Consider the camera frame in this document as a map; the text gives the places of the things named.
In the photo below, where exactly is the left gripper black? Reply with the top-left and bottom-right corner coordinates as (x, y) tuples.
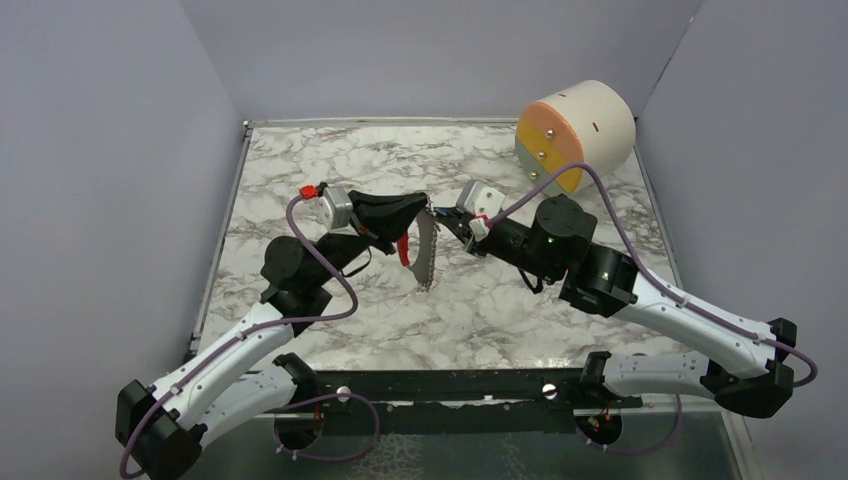
(312, 189), (428, 285)

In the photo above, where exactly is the silver red wristlet keychain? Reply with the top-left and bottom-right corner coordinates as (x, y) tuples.
(396, 208), (439, 292)

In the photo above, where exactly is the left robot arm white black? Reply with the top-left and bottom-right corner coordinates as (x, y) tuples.
(115, 184), (429, 479)

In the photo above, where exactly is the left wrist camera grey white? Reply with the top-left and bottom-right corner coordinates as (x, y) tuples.
(320, 186), (353, 231)

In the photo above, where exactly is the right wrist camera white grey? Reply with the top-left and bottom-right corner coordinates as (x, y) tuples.
(455, 180), (506, 242)

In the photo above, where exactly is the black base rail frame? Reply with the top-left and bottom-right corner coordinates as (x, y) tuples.
(182, 354), (644, 452)

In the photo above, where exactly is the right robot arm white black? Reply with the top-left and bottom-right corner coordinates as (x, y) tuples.
(436, 195), (797, 419)

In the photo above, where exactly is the round cream drawer cabinet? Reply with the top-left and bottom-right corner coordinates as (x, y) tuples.
(515, 80), (636, 185)

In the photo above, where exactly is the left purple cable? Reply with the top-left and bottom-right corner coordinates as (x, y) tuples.
(119, 185), (360, 480)

